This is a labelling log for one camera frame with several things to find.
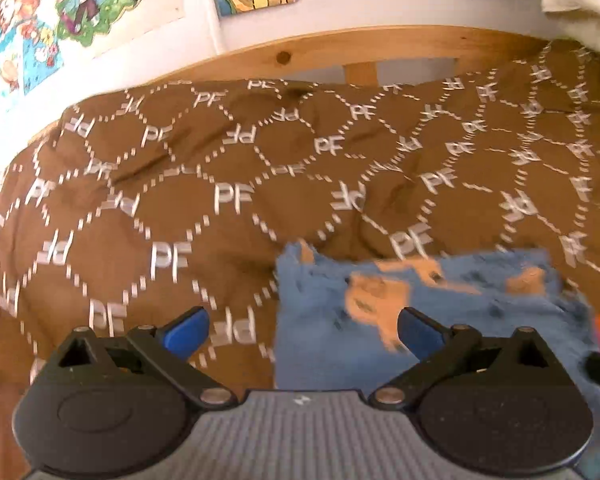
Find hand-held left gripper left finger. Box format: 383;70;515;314
46;306;237;407

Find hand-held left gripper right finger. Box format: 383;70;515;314
369;306;562;407

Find blue car print pants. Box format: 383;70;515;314
274;240;600;480

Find brown printed blanket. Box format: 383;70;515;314
0;40;600;461

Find wooden bed frame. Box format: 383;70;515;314
0;26;556;191

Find white wall pipe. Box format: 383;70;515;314
197;0;228;57

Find blue cartoon wall poster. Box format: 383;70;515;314
0;0;67;108

